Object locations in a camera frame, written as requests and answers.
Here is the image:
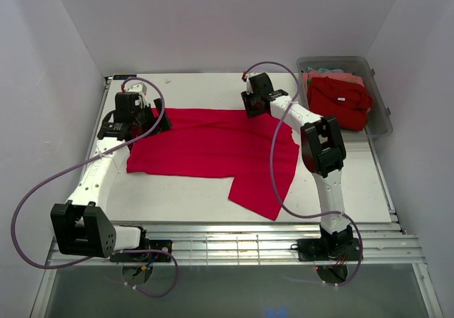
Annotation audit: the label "crimson red t shirt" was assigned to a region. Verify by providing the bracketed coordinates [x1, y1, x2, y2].
[126, 108, 299, 221]

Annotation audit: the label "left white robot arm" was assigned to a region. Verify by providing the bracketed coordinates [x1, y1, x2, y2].
[50, 82, 172, 261]

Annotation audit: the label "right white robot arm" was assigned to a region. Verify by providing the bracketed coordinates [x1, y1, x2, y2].
[241, 73, 362, 263]

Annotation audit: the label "blue label sticker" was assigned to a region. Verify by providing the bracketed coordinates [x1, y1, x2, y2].
[112, 74, 137, 81]

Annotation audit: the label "light blue shirt in bin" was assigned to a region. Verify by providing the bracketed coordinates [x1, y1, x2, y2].
[304, 67, 344, 75]

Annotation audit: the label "clear plastic bin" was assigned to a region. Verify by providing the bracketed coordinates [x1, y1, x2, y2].
[297, 56, 393, 141]

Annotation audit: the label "folded red shirt in bin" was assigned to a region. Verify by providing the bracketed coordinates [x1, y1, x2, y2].
[307, 77, 373, 131]

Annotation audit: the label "pink shirt in bin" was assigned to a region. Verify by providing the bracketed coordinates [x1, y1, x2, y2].
[302, 71, 364, 87]

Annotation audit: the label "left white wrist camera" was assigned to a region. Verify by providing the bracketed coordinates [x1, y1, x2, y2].
[121, 82, 148, 97]

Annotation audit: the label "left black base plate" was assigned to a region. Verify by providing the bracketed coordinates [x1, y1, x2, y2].
[109, 238, 173, 264]

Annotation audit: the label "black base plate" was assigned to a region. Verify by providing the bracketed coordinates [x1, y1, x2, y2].
[290, 238, 362, 261]
[109, 238, 173, 264]

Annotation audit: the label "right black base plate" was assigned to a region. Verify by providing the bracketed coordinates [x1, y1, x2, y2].
[290, 238, 362, 261]

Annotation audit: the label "aluminium frame rails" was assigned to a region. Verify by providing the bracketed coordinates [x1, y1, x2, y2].
[45, 221, 426, 268]

